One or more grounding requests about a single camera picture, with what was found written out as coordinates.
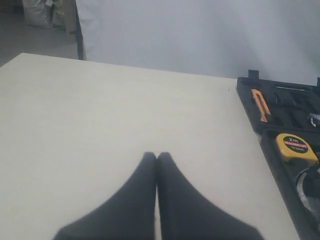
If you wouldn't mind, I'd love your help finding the black handled adjustable wrench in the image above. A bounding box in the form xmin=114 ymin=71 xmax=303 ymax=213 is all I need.
xmin=295 ymin=165 xmax=320 ymax=222

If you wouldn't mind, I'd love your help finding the grey sack in background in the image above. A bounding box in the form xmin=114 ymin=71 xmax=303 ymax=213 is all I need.
xmin=22 ymin=0 xmax=53 ymax=28

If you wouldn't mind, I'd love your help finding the green white bag background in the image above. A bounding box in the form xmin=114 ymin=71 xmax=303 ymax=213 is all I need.
xmin=52 ymin=0 xmax=66 ymax=30

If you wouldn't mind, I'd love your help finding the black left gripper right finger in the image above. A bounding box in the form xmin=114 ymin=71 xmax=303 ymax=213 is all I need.
xmin=156 ymin=152 xmax=263 ymax=240

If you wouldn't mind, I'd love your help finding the orange utility knife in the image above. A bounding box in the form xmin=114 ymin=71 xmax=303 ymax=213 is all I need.
xmin=251 ymin=89 xmax=272 ymax=123

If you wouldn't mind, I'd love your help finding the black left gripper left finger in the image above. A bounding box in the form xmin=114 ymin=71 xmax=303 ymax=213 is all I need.
xmin=54 ymin=152 xmax=157 ymax=240

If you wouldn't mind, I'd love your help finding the black backdrop stand pole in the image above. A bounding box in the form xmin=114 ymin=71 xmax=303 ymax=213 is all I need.
xmin=70 ymin=0 xmax=85 ymax=60

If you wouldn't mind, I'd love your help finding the yellow tape measure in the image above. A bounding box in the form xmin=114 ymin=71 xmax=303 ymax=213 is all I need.
xmin=275 ymin=133 xmax=319 ymax=167

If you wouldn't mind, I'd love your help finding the black plastic tool case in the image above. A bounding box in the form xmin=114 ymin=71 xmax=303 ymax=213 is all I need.
xmin=236 ymin=70 xmax=320 ymax=240

